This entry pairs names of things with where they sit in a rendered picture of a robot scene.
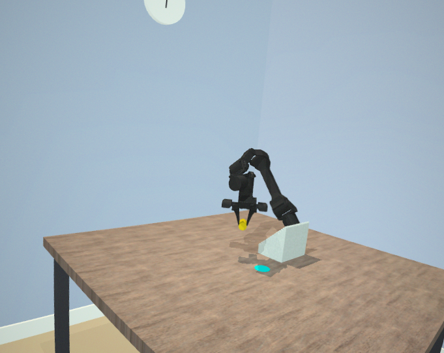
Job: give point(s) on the yellow cylinder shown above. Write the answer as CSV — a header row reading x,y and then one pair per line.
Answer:
x,y
242,224

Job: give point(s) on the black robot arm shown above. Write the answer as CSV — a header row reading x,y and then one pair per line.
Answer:
x,y
283,209

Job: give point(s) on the cyan circle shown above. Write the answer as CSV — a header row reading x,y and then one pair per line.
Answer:
x,y
262,268

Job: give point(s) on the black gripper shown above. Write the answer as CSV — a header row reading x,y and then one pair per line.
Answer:
x,y
227,203

